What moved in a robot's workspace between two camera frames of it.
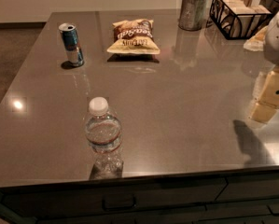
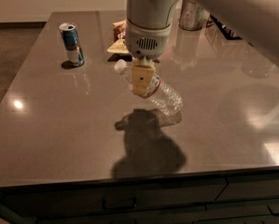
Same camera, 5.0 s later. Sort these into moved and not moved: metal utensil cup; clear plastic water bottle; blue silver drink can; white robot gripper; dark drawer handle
Moved: clear plastic water bottle; white robot gripper
Not moved: dark drawer handle; blue silver drink can; metal utensil cup
